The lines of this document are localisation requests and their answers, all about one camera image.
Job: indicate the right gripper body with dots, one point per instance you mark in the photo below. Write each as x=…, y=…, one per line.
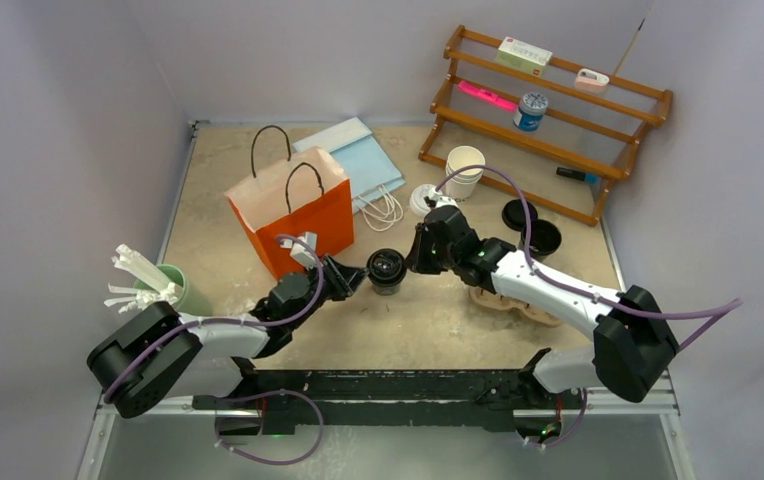
x=443, y=259

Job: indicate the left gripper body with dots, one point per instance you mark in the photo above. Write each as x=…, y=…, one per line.
x=329, y=290

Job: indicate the black cup lid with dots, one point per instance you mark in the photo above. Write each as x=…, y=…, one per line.
x=517, y=214
x=386, y=267

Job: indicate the orange paper bag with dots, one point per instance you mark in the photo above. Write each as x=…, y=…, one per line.
x=308, y=191

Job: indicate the black paper cup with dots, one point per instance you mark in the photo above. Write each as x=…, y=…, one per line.
x=386, y=287
x=545, y=239

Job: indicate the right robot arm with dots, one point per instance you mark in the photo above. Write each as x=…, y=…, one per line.
x=630, y=346

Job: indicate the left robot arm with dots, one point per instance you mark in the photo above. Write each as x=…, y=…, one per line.
x=146, y=360

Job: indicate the white cup lid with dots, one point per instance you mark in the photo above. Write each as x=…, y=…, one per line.
x=423, y=199

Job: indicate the stacked white paper cups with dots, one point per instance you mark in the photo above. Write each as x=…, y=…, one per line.
x=464, y=167

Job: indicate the light blue paper bag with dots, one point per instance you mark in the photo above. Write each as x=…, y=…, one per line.
x=372, y=174

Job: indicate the green straw holder cup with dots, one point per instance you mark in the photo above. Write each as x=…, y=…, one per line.
x=183, y=291

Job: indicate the wooden shelf rack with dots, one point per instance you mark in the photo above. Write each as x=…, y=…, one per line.
x=600, y=134

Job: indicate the pink highlighter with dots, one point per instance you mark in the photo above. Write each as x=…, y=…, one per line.
x=486, y=96

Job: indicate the black blue marker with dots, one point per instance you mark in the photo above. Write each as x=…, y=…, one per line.
x=577, y=175

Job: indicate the blue white round tin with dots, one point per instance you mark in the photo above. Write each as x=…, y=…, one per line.
x=531, y=108

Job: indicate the white green box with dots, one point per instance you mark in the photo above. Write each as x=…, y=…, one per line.
x=523, y=57

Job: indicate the pink white tape dispenser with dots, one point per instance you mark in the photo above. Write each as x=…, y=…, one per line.
x=591, y=81

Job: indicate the thin wooden stick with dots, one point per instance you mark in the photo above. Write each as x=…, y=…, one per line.
x=628, y=49

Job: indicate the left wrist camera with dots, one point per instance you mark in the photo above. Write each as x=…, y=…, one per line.
x=301, y=249

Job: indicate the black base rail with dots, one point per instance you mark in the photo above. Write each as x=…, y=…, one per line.
x=495, y=400

